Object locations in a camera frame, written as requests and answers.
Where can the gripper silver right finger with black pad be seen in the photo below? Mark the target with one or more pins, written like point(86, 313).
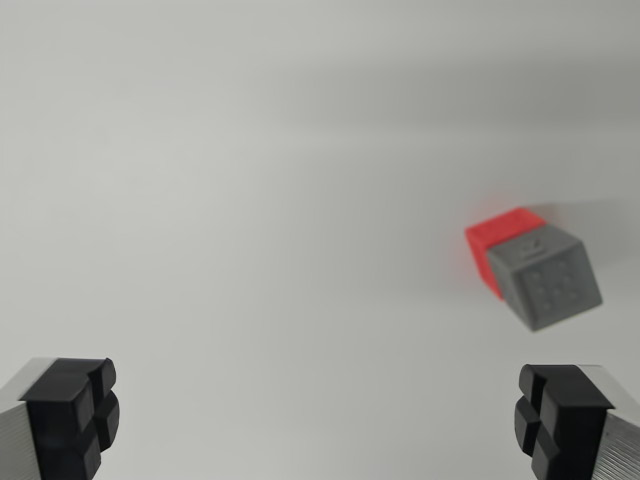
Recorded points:
point(575, 425)

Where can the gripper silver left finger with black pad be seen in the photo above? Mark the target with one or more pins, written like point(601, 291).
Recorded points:
point(55, 425)

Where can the grey dice cube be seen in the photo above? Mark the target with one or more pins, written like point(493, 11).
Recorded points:
point(546, 276)

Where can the red dice cube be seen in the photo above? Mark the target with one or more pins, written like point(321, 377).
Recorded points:
point(492, 235)

